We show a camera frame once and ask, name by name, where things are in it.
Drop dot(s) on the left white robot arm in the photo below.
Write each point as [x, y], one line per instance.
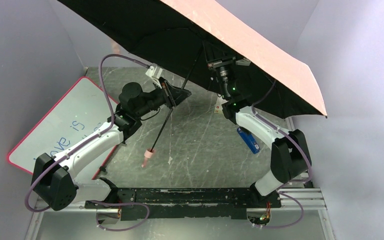
[54, 177]

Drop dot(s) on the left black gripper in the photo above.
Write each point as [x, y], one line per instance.
[168, 95]

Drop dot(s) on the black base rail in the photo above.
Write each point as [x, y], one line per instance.
[176, 203]

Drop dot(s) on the small white cardboard box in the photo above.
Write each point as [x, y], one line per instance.
[218, 109]

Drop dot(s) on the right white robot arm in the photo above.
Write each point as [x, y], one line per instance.
[289, 151]

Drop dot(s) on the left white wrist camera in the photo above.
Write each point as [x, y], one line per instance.
[154, 72]

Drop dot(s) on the pink and black umbrella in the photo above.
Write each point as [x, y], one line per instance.
[181, 35]

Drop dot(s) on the aluminium frame rail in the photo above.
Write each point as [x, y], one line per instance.
[292, 199]

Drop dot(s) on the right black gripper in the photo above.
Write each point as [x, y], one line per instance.
[219, 64]

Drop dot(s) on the red framed whiteboard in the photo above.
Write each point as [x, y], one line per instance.
[76, 115]

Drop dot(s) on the blue marker pen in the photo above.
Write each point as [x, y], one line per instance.
[249, 140]

